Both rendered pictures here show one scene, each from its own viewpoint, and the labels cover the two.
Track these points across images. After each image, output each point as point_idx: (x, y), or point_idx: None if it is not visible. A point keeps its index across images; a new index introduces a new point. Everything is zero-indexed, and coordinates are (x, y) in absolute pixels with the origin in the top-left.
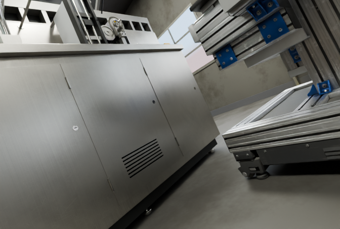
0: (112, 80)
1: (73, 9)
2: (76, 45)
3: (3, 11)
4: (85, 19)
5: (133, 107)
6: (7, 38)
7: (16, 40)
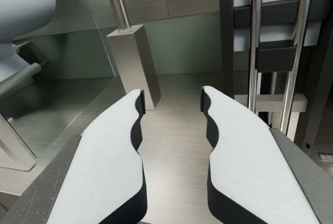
0: None
1: (229, 12)
2: (138, 223)
3: None
4: (269, 50)
5: None
6: (116, 43)
7: (129, 45)
